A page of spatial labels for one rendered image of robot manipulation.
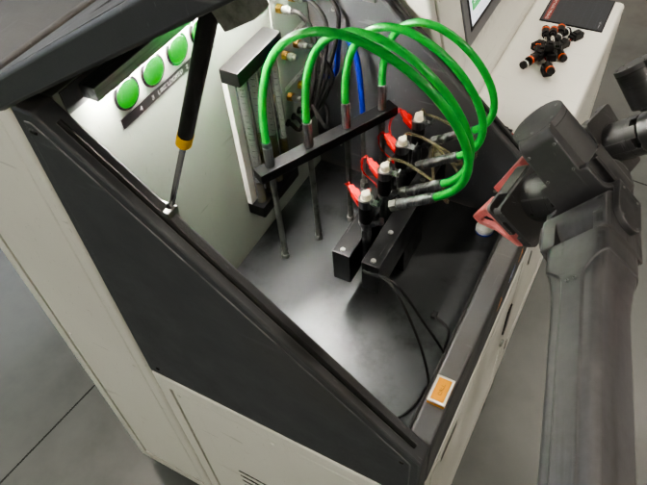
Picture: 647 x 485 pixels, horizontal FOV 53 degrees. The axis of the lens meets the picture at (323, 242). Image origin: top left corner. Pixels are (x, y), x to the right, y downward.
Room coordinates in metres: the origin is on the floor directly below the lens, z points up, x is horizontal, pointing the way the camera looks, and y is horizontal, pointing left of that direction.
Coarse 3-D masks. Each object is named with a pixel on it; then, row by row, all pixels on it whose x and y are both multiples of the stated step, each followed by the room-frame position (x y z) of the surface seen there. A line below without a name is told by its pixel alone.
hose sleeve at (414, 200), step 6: (432, 192) 0.74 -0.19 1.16; (402, 198) 0.76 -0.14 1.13; (408, 198) 0.75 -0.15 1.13; (414, 198) 0.75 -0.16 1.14; (420, 198) 0.74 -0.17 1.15; (426, 198) 0.73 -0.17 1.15; (432, 198) 0.73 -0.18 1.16; (396, 204) 0.76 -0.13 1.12; (402, 204) 0.75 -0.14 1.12; (408, 204) 0.75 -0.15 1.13; (414, 204) 0.74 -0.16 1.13; (420, 204) 0.74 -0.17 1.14; (426, 204) 0.73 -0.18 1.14
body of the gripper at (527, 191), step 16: (528, 176) 0.51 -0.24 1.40; (512, 192) 0.50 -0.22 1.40; (528, 192) 0.49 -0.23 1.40; (496, 208) 0.48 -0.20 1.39; (512, 208) 0.48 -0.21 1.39; (528, 208) 0.48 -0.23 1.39; (544, 208) 0.46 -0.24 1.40; (512, 224) 0.47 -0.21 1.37; (528, 224) 0.47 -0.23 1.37; (528, 240) 0.46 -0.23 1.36
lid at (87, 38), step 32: (96, 0) 0.83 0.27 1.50; (128, 0) 0.51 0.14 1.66; (160, 0) 0.49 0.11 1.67; (192, 0) 0.47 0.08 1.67; (224, 0) 0.45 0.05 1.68; (256, 0) 0.48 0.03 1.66; (64, 32) 0.62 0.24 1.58; (96, 32) 0.53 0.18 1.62; (128, 32) 0.51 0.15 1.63; (160, 32) 0.49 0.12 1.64; (32, 64) 0.60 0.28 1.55; (64, 64) 0.57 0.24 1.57; (96, 64) 0.55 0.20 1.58; (0, 96) 0.64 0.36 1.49
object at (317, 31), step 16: (304, 32) 0.84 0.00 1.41; (320, 32) 0.83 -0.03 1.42; (336, 32) 0.82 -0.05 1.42; (272, 48) 0.88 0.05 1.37; (368, 48) 0.79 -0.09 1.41; (384, 48) 0.78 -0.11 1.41; (272, 64) 0.88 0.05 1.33; (400, 64) 0.76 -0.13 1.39; (416, 80) 0.75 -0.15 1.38; (432, 96) 0.73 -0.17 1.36; (448, 112) 0.72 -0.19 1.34; (464, 144) 0.70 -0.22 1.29; (464, 160) 0.70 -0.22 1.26; (464, 176) 0.70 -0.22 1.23; (448, 192) 0.71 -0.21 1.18
